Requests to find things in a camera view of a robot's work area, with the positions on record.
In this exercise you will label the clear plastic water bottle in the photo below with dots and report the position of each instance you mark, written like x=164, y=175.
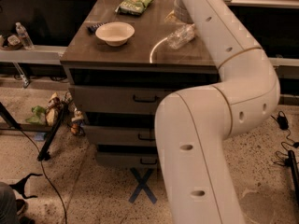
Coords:
x=181, y=36

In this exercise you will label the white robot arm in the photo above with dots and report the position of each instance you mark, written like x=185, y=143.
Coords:
x=191, y=124

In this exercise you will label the white paper bowl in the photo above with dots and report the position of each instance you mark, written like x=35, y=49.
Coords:
x=115, y=33

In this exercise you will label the small water bottle on shelf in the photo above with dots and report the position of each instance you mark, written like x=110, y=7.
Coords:
x=24, y=37

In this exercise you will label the bowl with items on shelf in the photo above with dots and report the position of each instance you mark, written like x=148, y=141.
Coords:
x=9, y=42

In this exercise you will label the green chip bag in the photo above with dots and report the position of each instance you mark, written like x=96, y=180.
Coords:
x=133, y=7

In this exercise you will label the grey drawer cabinet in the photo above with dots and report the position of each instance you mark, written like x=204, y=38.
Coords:
x=144, y=61

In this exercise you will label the dark candy bar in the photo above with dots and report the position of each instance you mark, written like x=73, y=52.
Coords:
x=92, y=29

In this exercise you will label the small toy figure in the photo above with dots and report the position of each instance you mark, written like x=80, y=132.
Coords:
x=77, y=123

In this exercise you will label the brown snack bag on floor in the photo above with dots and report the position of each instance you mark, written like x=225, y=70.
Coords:
x=54, y=106

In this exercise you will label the green bag on floor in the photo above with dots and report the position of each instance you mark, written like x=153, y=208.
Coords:
x=38, y=116

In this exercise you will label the blue tape cross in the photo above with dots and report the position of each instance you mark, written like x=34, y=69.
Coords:
x=142, y=186

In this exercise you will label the black tripod leg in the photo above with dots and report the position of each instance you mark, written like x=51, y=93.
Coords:
x=44, y=152

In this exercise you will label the black stand right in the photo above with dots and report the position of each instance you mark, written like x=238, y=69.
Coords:
x=292, y=163

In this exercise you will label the black grabber tool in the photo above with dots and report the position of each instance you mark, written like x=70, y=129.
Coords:
x=20, y=186

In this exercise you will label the person in grey trousers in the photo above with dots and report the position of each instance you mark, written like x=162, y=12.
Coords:
x=8, y=207

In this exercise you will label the black power adapter with cable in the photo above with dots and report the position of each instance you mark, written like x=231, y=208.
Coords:
x=287, y=145

